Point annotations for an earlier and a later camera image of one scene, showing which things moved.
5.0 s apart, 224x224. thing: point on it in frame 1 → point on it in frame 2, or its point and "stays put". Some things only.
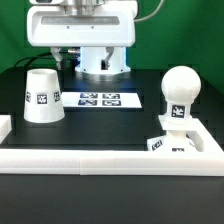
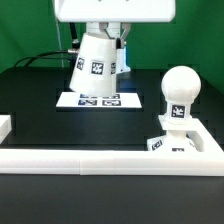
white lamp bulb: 181,86 stays put
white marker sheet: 80,100 stays put
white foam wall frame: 207,161 stays put
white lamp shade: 43,101 → 95,70
